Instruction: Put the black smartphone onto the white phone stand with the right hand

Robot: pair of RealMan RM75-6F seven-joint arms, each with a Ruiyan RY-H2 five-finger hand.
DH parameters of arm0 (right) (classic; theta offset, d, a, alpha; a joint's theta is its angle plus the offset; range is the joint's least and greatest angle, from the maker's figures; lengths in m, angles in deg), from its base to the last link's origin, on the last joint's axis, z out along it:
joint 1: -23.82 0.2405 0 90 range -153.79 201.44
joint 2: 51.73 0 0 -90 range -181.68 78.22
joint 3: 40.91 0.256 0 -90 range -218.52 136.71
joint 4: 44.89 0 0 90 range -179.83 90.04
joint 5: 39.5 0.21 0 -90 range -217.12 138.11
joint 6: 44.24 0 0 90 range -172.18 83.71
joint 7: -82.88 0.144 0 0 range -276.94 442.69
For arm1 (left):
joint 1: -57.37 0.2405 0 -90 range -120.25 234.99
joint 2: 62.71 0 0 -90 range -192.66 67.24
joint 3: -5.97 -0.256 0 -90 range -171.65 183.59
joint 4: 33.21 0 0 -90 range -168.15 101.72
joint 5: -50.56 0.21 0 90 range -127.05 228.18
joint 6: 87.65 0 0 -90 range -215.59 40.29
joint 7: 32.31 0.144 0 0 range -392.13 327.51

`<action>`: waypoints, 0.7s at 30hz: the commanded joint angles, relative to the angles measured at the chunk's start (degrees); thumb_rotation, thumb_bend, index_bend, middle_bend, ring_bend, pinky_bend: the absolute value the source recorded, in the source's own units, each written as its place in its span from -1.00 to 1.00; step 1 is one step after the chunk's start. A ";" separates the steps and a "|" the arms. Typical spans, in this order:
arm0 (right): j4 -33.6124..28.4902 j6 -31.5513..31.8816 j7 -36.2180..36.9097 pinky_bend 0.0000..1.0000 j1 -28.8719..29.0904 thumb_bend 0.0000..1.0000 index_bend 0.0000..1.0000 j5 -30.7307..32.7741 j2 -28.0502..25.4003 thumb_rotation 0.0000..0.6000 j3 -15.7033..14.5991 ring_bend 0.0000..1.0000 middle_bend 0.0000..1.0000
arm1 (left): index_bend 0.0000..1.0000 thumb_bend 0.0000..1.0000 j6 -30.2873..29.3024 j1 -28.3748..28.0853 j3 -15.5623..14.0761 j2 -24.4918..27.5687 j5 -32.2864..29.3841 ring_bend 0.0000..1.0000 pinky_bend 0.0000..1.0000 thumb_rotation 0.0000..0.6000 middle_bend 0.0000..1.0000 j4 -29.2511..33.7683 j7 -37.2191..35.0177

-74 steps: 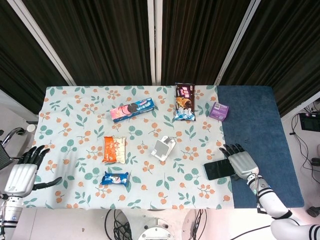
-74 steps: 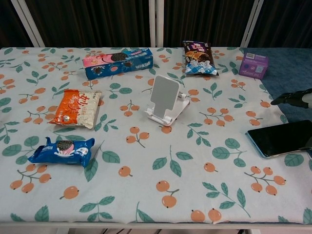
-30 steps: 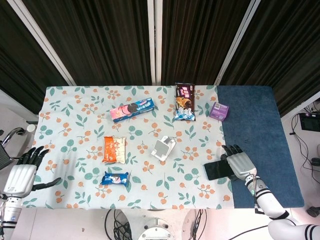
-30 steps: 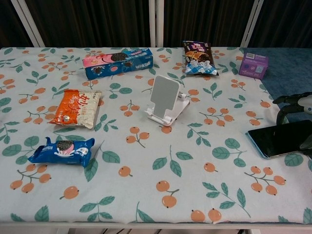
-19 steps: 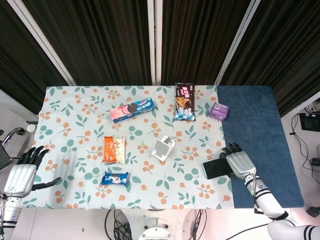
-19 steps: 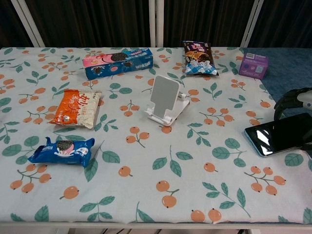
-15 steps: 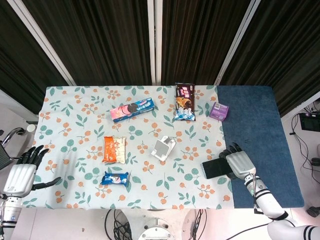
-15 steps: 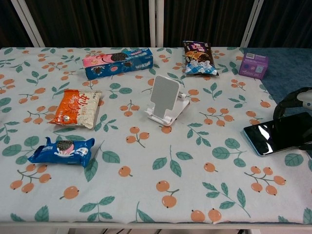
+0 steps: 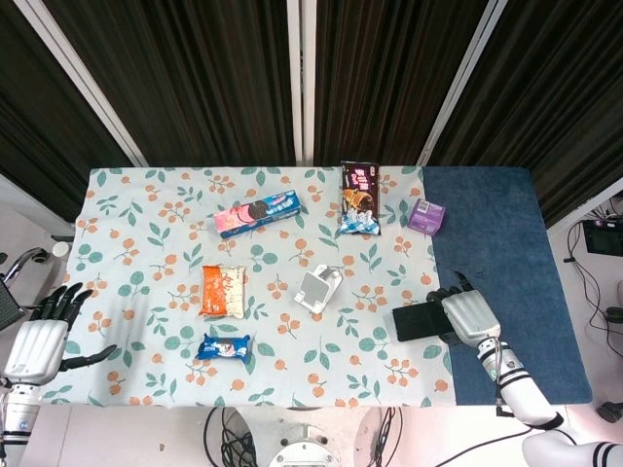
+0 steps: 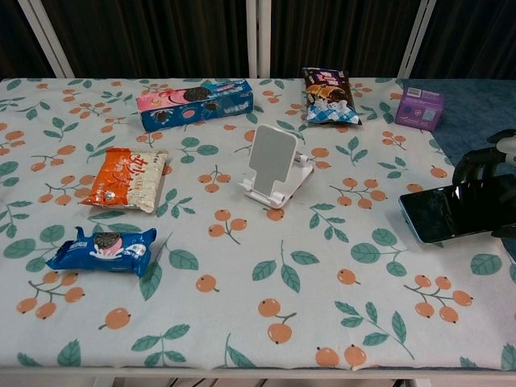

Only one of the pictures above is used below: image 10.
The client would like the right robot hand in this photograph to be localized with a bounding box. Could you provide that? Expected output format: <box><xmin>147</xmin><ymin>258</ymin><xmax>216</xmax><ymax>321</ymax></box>
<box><xmin>451</xmin><ymin>128</ymin><xmax>516</xmax><ymax>239</ymax></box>

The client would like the black smartphone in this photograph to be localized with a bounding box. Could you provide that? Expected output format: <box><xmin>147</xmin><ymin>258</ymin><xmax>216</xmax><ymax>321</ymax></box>
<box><xmin>398</xmin><ymin>173</ymin><xmax>516</xmax><ymax>244</ymax></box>

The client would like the white phone stand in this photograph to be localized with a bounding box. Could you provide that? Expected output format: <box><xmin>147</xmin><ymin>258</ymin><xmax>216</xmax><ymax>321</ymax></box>
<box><xmin>237</xmin><ymin>123</ymin><xmax>314</xmax><ymax>210</ymax></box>

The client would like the small purple box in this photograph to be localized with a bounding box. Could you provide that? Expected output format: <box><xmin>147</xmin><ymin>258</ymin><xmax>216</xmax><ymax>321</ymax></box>
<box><xmin>394</xmin><ymin>85</ymin><xmax>446</xmax><ymax>132</ymax></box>

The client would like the brown chocolate snack bag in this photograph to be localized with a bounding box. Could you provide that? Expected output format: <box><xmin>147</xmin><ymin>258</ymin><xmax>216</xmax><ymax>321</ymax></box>
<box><xmin>302</xmin><ymin>67</ymin><xmax>363</xmax><ymax>126</ymax></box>

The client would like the floral tablecloth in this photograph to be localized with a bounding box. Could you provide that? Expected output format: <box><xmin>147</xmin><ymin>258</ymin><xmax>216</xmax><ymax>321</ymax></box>
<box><xmin>0</xmin><ymin>76</ymin><xmax>516</xmax><ymax>372</ymax></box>

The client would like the pink blue cookie box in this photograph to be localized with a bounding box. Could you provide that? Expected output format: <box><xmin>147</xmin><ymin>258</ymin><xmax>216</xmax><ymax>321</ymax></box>
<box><xmin>135</xmin><ymin>79</ymin><xmax>255</xmax><ymax>133</ymax></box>

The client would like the dark pleated curtain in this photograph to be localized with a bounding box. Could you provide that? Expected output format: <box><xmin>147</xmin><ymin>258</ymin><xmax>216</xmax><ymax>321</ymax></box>
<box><xmin>0</xmin><ymin>0</ymin><xmax>516</xmax><ymax>81</ymax></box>

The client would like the orange white snack bag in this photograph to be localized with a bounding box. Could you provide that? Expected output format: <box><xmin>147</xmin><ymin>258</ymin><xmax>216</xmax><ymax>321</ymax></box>
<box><xmin>78</xmin><ymin>147</ymin><xmax>169</xmax><ymax>214</ymax></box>

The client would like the blue cookie packet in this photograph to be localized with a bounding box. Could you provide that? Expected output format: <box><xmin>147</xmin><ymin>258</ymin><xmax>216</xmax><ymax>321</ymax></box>
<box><xmin>45</xmin><ymin>226</ymin><xmax>157</xmax><ymax>277</ymax></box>

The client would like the white frame post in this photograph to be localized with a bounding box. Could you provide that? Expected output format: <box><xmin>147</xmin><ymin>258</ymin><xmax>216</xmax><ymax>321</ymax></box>
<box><xmin>397</xmin><ymin>0</ymin><xmax>439</xmax><ymax>79</ymax></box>
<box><xmin>18</xmin><ymin>0</ymin><xmax>76</xmax><ymax>79</ymax></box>
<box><xmin>245</xmin><ymin>0</ymin><xmax>272</xmax><ymax>79</ymax></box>

